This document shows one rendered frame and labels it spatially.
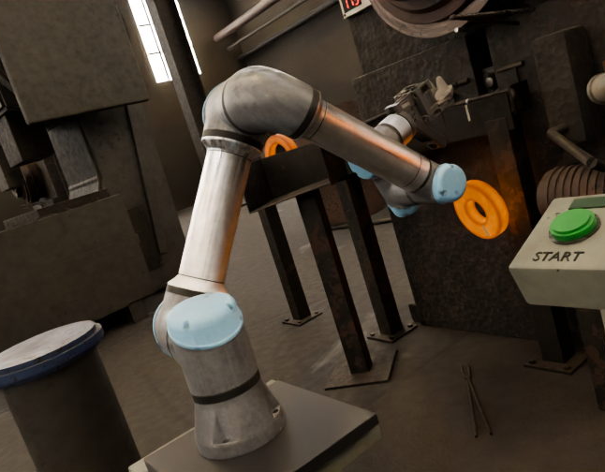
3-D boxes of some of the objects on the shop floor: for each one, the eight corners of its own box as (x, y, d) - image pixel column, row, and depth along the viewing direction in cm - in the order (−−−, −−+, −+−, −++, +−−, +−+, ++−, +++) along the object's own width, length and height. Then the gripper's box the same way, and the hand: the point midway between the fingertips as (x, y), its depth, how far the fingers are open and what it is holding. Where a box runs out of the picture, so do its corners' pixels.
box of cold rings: (115, 302, 402) (75, 199, 389) (165, 308, 338) (119, 184, 324) (-40, 373, 340) (-95, 252, 326) (-15, 395, 276) (-82, 247, 262)
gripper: (404, 103, 119) (453, 57, 129) (375, 112, 126) (424, 67, 136) (421, 137, 122) (469, 89, 132) (392, 144, 129) (439, 98, 139)
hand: (449, 91), depth 134 cm, fingers closed
